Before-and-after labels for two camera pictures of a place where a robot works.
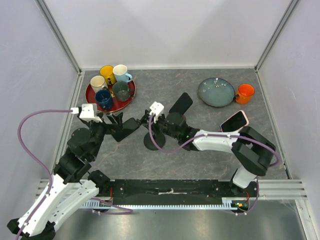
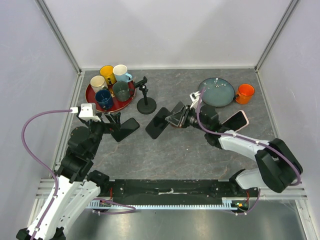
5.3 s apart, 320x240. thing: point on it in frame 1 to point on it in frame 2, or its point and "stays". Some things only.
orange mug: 245,92 stays
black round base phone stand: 159,138 to 145,105
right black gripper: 155,125 to 177,118
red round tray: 117,106 stays
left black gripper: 117,119 stays
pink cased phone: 235,122 stays
